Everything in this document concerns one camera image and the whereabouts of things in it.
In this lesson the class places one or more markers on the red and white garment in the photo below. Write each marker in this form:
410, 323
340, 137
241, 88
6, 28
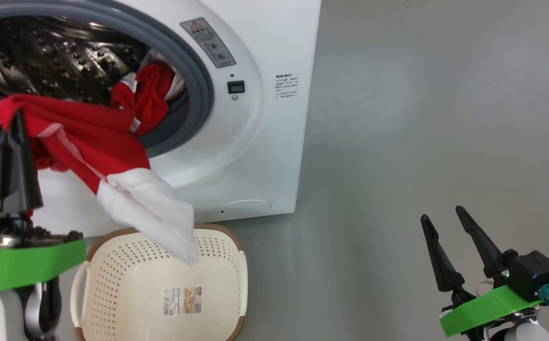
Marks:
90, 137

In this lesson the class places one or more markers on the cream perforated laundry basket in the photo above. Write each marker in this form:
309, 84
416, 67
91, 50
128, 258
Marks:
137, 303

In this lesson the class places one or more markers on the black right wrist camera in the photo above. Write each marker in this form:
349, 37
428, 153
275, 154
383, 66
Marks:
535, 274

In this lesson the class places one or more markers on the white front-load washing machine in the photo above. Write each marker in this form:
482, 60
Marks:
265, 156

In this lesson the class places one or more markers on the paper label sticker on basket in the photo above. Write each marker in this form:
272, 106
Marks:
182, 300

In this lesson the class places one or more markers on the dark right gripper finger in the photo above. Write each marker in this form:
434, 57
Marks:
485, 246
445, 270

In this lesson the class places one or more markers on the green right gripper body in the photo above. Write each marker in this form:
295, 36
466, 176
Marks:
487, 310

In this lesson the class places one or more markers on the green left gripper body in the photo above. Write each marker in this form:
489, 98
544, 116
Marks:
19, 265

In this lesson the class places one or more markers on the grey warning label sticker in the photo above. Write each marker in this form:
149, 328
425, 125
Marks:
210, 42

